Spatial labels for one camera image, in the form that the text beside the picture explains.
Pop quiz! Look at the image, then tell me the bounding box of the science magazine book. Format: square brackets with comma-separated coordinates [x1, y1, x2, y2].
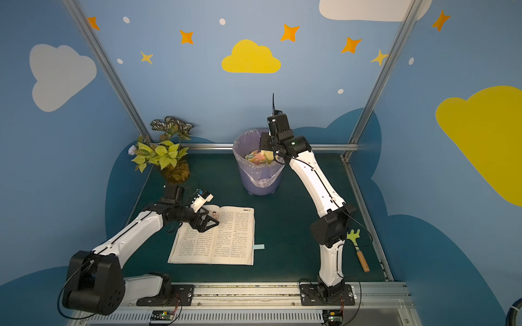
[168, 205, 255, 266]

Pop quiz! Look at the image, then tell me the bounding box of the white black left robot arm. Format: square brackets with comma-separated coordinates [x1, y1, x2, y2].
[57, 183, 219, 316]

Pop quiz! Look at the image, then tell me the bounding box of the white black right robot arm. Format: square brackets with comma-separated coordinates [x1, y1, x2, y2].
[260, 108, 352, 299]

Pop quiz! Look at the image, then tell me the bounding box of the discarded sticky notes pile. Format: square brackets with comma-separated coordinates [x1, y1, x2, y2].
[244, 149, 274, 166]

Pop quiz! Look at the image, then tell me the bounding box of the translucent bin liner bag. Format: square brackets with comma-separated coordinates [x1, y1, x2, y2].
[232, 128, 290, 189]

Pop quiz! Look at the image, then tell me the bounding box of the purple trash bin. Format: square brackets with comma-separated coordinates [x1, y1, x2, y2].
[235, 128, 288, 196]

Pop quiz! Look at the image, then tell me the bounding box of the potted green plant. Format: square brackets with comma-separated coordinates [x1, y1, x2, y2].
[128, 116, 194, 184]

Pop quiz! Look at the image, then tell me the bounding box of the left green circuit board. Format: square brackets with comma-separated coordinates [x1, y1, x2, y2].
[150, 311, 175, 324]

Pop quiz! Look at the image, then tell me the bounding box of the green circuit board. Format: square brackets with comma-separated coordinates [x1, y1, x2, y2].
[322, 310, 344, 326]
[150, 311, 175, 324]

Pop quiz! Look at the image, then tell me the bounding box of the right green circuit board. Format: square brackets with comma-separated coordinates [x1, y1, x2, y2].
[322, 310, 344, 326]

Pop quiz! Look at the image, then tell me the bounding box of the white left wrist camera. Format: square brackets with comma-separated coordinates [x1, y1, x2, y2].
[189, 189, 213, 213]

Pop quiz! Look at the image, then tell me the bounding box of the aluminium frame back bar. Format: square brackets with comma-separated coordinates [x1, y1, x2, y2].
[183, 143, 359, 152]

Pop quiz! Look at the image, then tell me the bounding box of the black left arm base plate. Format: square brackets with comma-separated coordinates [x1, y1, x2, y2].
[136, 284, 194, 307]

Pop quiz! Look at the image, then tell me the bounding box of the aluminium frame left post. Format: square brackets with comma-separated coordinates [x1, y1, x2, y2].
[63, 0, 151, 138]

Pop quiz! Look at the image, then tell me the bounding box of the aluminium frame post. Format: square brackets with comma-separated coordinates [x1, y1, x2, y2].
[63, 0, 151, 138]
[342, 0, 431, 163]

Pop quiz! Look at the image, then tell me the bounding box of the green hand rake wooden handle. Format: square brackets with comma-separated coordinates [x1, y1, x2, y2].
[347, 229, 371, 273]

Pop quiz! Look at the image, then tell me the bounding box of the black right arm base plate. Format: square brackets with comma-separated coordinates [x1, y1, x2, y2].
[298, 283, 356, 306]

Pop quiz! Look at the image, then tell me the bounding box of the aluminium frame right post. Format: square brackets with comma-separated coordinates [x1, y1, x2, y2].
[342, 0, 431, 163]

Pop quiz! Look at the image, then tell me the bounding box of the aluminium front rail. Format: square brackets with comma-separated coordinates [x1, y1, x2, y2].
[68, 281, 422, 325]

